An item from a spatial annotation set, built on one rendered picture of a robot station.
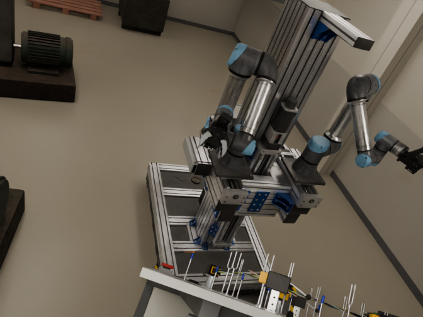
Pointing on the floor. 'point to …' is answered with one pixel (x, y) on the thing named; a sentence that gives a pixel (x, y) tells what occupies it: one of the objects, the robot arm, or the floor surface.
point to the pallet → (90, 7)
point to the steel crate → (143, 15)
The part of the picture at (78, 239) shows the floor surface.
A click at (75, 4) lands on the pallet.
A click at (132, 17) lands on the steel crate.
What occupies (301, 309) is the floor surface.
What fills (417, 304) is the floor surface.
